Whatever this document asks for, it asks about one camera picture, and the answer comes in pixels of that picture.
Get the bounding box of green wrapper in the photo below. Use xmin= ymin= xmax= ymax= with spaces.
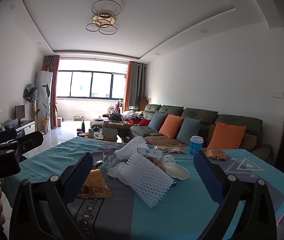
xmin=93 ymin=152 xmax=111 ymax=172

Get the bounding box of white printed paper cup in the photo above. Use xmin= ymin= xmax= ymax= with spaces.
xmin=165 ymin=158 xmax=190 ymax=181
xmin=156 ymin=154 xmax=176 ymax=168
xmin=136 ymin=147 xmax=163 ymax=159

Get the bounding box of blue paper cup white lid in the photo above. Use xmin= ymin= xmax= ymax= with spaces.
xmin=189 ymin=135 xmax=204 ymax=155

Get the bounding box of wide orange cushion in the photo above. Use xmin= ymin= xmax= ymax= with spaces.
xmin=213 ymin=121 xmax=247 ymax=150

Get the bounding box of wooden cabinet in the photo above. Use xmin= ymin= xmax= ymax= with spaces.
xmin=138 ymin=96 xmax=149 ymax=111

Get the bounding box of tall leafy plant in vase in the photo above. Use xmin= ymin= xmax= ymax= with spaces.
xmin=37 ymin=83 xmax=58 ymax=134

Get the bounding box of cloth covered standing fan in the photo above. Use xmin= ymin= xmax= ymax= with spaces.
xmin=23 ymin=83 xmax=39 ymax=131

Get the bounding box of clear plastic bag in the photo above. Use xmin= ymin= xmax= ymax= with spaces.
xmin=5 ymin=118 xmax=20 ymax=128

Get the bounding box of white standing air conditioner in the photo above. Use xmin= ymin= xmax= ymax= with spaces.
xmin=35 ymin=70 xmax=54 ymax=131

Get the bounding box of black monitor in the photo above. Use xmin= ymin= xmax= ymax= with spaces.
xmin=15 ymin=104 xmax=26 ymax=125

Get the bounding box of cluttered coffee table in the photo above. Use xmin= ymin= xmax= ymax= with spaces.
xmin=76 ymin=120 xmax=133 ymax=143

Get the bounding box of yellow snack packet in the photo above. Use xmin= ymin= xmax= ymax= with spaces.
xmin=76 ymin=169 xmax=113 ymax=200

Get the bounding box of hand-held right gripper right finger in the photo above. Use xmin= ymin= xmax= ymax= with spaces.
xmin=193 ymin=150 xmax=275 ymax=240

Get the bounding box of small blue grey cushion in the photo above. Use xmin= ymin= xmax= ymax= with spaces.
xmin=148 ymin=110 xmax=169 ymax=133

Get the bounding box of green sofa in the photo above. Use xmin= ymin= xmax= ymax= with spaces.
xmin=129 ymin=104 xmax=274 ymax=166

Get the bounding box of orange snack packet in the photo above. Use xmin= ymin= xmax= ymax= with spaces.
xmin=204 ymin=149 xmax=228 ymax=161

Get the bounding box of black bag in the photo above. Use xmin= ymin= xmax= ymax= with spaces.
xmin=108 ymin=112 xmax=122 ymax=122

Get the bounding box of red snack packet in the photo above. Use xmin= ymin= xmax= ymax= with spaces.
xmin=167 ymin=147 xmax=187 ymax=155

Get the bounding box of large blue grey cushion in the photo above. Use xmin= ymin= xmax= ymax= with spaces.
xmin=177 ymin=116 xmax=203 ymax=145

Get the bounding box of white black tv cabinet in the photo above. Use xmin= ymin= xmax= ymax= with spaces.
xmin=0 ymin=120 xmax=36 ymax=142

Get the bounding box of grey orange curtain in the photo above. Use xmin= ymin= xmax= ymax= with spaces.
xmin=123 ymin=61 xmax=148 ymax=112
xmin=43 ymin=55 xmax=61 ymax=128

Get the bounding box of white foam fruit net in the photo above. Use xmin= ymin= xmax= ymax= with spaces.
xmin=114 ymin=136 xmax=149 ymax=162
xmin=120 ymin=152 xmax=175 ymax=208

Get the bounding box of narrow orange cushion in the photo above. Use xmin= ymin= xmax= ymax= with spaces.
xmin=159 ymin=114 xmax=185 ymax=139

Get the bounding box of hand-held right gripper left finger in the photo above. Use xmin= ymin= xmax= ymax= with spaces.
xmin=9 ymin=152 xmax=94 ymax=240

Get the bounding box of blue grey printed tablecloth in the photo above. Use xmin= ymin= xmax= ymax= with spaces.
xmin=2 ymin=136 xmax=284 ymax=240

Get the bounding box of black framed window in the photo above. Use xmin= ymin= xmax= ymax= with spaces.
xmin=57 ymin=70 xmax=129 ymax=99

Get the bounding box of ring ceiling lamp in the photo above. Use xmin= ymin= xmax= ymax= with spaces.
xmin=85 ymin=0 xmax=125 ymax=35

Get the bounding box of brown seat pad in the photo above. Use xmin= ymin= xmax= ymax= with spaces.
xmin=142 ymin=134 xmax=190 ymax=148

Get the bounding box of white clothes pile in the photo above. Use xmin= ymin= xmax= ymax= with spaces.
xmin=121 ymin=110 xmax=143 ymax=120

